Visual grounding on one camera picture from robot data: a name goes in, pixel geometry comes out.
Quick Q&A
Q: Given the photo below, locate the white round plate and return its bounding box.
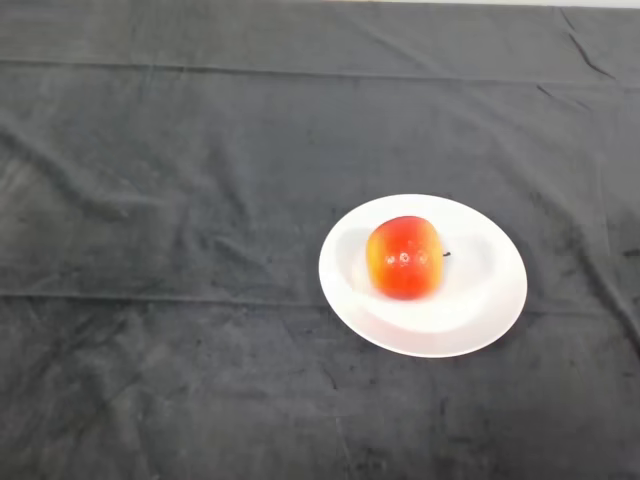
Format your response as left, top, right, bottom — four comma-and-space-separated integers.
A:
318, 193, 529, 359

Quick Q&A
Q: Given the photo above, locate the red yellow apple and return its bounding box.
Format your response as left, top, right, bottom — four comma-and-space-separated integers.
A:
365, 215, 452, 302

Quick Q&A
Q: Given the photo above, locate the black cloth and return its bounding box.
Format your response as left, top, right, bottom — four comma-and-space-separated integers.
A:
0, 0, 640, 480

